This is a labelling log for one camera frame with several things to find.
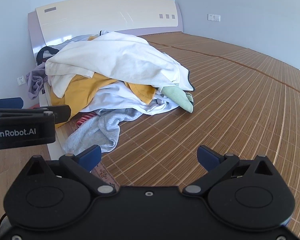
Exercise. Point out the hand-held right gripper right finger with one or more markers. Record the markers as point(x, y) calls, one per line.
point(207, 158)

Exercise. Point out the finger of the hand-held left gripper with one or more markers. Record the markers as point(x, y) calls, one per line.
point(10, 103)
point(62, 113)

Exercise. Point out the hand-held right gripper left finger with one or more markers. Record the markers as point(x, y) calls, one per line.
point(91, 156)

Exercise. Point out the cream and green jacket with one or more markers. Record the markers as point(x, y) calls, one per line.
point(115, 55)

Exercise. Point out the red striped cloth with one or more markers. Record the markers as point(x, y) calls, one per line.
point(86, 118)

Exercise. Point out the light grey garment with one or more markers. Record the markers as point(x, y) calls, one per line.
point(97, 132)

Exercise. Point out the lilac garment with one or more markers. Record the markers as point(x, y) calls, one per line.
point(35, 82)

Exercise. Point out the yellow garment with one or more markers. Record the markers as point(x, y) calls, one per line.
point(85, 90)

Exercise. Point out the white shirt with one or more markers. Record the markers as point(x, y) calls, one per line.
point(115, 97)

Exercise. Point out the bamboo bed mat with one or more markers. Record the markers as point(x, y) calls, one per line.
point(240, 105)

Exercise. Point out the cream wooden headboard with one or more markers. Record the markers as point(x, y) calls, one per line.
point(102, 17)

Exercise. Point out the white wall socket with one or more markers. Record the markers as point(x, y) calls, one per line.
point(21, 80)

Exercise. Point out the white wall switch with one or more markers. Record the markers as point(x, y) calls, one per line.
point(213, 17)

